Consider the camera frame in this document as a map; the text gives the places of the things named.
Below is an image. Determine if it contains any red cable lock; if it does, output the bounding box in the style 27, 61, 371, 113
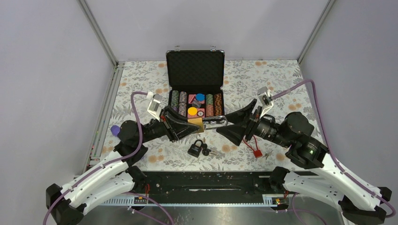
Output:
243, 136, 263, 158

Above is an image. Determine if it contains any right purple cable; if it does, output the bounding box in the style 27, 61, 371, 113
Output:
269, 79, 397, 218

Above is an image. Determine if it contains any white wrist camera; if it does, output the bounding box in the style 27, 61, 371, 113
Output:
147, 93, 162, 121
257, 86, 274, 117

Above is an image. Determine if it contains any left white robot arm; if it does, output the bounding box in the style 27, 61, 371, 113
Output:
43, 106, 203, 225

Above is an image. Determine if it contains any black padlock with keys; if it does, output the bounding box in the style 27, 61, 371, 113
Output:
187, 139, 212, 158

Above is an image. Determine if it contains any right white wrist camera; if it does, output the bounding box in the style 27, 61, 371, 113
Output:
257, 86, 274, 117

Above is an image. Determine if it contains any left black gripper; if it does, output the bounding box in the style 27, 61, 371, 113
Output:
138, 105, 201, 144

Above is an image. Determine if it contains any purple cable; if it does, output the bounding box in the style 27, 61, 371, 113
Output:
269, 79, 397, 218
42, 91, 153, 225

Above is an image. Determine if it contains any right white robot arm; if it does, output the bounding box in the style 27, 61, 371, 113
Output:
216, 100, 392, 225

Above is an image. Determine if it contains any floral tablecloth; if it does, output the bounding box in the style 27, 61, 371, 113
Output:
109, 60, 303, 171

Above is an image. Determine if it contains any black poker chip case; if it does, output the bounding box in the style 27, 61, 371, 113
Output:
166, 50, 225, 119

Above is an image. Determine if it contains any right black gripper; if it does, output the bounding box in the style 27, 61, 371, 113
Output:
216, 98, 293, 148

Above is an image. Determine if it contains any brass padlock long shackle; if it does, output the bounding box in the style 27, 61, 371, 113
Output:
187, 116, 228, 133

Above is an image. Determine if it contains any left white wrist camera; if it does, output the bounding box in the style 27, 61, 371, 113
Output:
147, 93, 162, 121

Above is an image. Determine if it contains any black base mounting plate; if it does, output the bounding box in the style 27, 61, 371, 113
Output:
132, 172, 286, 204

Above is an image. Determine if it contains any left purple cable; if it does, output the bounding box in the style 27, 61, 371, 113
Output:
42, 91, 153, 225

